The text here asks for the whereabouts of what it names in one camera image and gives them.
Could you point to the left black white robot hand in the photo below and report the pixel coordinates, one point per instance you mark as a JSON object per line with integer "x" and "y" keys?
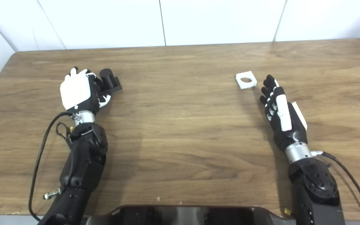
{"x": 75, "y": 90}

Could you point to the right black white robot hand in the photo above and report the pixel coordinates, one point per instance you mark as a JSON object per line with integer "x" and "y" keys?
{"x": 291, "y": 134}

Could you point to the black peg with square base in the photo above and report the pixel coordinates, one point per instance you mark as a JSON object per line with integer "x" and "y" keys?
{"x": 112, "y": 84}

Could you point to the white square piece with hole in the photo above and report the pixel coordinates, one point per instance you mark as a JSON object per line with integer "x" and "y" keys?
{"x": 240, "y": 83}

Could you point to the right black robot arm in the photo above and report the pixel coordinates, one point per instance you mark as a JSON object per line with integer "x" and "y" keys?
{"x": 316, "y": 190}

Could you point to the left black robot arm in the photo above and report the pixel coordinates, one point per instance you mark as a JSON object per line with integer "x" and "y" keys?
{"x": 83, "y": 168}

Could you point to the small yellow tag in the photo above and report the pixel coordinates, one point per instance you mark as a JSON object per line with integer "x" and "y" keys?
{"x": 287, "y": 212}

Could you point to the black robot torso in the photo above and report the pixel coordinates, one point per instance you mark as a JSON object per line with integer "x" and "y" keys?
{"x": 183, "y": 217}

